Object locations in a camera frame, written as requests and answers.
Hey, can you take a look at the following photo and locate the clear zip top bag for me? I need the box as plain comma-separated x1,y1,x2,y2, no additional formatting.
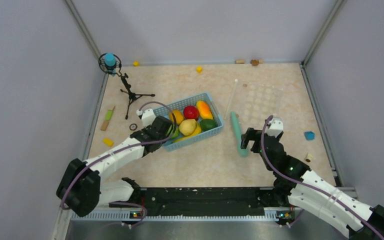
224,79,283,130

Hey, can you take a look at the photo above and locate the light blue plastic basket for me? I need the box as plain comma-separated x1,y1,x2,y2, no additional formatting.
162,92,224,152

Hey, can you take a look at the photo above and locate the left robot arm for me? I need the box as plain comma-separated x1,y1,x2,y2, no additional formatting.
56,116,174,217

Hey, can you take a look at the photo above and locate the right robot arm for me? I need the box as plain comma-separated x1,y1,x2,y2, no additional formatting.
240,127,384,240

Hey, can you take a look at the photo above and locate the red apple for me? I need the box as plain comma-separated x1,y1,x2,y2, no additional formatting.
183,105,200,121

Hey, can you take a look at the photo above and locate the yellow banana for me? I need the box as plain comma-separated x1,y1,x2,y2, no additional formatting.
173,122,202,143

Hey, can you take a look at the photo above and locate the cork near right edge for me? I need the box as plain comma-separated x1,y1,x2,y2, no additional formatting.
304,153,313,163

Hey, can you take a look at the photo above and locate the blue small block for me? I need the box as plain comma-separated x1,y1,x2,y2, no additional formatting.
303,131,316,141

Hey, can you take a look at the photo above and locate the green lime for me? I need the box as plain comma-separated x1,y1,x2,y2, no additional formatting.
199,119,218,132

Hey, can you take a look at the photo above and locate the orange yellow mango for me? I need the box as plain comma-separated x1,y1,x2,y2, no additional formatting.
196,100,214,120

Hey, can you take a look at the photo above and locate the green wooden stick toy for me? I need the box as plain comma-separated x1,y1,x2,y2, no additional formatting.
100,104,116,131

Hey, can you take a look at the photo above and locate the yellow block left side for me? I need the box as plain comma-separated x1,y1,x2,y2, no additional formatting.
102,137,114,147

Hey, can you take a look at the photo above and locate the yellow cube on table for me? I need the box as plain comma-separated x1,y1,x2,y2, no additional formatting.
196,66,203,73

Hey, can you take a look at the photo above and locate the blue microphone on tripod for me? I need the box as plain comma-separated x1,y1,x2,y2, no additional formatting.
98,52,156,120

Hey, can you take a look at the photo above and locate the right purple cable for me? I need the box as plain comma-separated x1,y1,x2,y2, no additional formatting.
260,115,384,240

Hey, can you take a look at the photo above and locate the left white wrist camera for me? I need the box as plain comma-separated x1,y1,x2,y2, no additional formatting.
136,108,157,127

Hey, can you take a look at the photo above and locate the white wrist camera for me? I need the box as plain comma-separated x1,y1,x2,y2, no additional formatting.
136,108,157,127
264,117,284,138

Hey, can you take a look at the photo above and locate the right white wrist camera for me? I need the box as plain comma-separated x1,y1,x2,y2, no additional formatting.
264,117,284,138

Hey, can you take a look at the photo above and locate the brown nut at wall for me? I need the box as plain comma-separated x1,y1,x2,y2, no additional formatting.
250,59,260,67

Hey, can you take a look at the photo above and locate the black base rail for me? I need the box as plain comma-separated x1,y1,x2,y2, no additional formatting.
128,187,293,218

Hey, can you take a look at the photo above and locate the cork at wall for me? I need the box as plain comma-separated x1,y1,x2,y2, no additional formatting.
235,59,246,64

